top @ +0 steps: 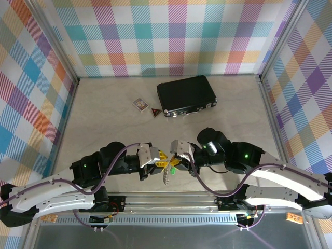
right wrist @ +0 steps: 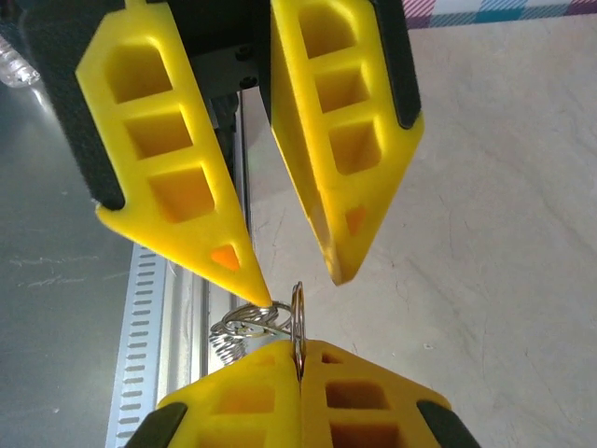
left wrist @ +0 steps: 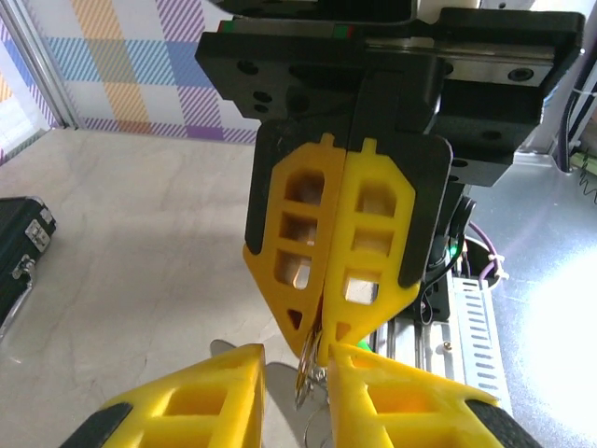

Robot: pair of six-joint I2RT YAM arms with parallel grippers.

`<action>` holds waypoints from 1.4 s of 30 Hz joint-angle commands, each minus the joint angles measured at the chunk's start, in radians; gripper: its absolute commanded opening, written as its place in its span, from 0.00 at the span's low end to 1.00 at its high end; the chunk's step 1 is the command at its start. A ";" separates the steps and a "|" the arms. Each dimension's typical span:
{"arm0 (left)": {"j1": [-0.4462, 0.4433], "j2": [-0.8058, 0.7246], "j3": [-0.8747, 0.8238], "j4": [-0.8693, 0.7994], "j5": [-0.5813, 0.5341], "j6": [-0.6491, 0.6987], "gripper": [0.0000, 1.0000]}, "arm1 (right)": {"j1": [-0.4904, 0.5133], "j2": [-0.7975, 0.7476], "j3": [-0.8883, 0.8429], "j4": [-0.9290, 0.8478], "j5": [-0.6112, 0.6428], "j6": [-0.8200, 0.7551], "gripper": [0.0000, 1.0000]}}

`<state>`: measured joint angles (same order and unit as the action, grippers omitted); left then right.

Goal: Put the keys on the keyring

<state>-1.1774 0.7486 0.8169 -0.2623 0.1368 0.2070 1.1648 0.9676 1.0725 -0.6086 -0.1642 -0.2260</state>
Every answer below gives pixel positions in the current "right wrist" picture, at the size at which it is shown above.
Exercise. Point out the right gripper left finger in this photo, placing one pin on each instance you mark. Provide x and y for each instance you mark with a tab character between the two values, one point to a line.
233	410

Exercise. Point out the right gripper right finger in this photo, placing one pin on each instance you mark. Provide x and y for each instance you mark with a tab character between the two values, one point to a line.
396	410

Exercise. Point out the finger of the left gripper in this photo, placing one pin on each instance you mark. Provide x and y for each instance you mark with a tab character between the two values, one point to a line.
116	116
387	154

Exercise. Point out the silver metal keyring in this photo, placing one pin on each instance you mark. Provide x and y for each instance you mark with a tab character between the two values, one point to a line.
299	361

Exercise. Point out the clear plastic piece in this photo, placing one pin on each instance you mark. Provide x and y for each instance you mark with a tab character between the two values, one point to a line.
16	65

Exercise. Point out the grey metal sheet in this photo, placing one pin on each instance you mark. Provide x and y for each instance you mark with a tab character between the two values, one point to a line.
56	280

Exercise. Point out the aluminium frame rail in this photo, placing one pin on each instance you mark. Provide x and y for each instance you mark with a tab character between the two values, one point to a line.
186	317

